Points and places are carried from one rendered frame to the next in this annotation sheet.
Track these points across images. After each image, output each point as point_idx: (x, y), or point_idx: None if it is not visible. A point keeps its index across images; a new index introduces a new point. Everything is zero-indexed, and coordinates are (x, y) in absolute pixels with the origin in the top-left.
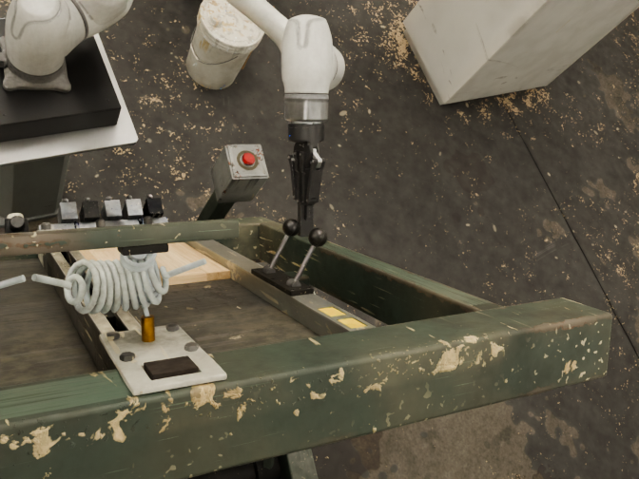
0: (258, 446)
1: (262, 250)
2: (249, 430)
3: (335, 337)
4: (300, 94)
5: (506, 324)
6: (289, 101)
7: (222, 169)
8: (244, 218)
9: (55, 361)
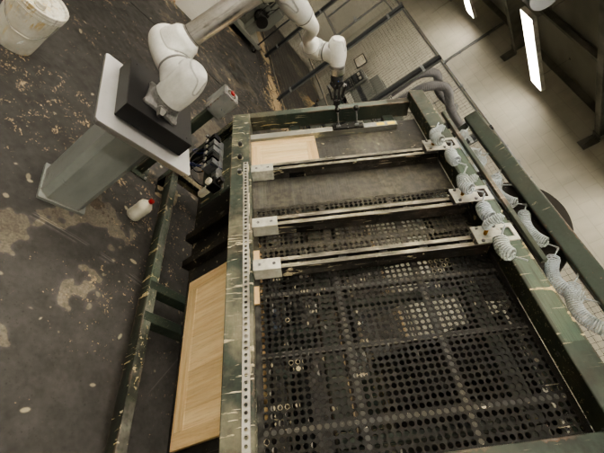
0: None
1: (255, 127)
2: None
3: (431, 123)
4: (343, 66)
5: (427, 102)
6: (340, 70)
7: (224, 104)
8: (235, 119)
9: (387, 173)
